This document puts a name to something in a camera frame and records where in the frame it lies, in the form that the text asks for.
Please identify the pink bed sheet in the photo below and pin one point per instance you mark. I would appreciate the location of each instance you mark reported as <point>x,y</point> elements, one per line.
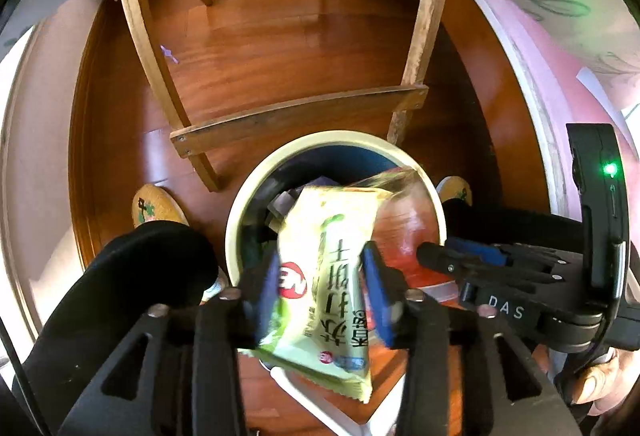
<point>550,91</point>

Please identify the wooden table frame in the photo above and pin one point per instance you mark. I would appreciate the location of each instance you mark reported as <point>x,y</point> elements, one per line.
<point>300,116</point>

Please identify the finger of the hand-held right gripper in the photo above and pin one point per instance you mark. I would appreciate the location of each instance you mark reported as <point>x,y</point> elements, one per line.
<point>480,252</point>
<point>450,263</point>

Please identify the pale yellow trash bin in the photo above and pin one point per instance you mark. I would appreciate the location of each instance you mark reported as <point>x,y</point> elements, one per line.
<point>250,196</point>

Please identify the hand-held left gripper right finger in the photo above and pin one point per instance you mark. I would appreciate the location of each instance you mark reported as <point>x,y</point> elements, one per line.
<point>376,288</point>

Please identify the orange snack packet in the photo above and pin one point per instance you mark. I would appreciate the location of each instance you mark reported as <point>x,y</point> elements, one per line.
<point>405,226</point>

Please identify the light green cracker packet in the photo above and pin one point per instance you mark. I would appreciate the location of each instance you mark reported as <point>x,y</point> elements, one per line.
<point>320,266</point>

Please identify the person's left leg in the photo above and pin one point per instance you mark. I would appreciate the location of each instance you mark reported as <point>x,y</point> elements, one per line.
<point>125,276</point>

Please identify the person's right hand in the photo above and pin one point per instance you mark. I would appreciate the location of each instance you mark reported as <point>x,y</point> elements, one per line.
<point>615,381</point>

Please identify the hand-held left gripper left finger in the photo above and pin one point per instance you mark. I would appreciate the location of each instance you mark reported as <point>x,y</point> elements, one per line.
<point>270,291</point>

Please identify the purple plastic scrap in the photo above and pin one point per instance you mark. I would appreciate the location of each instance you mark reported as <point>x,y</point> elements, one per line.
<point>168,54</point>

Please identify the patterned yellow slipper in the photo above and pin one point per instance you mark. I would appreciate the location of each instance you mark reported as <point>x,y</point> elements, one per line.
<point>455,188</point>
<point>155,208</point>

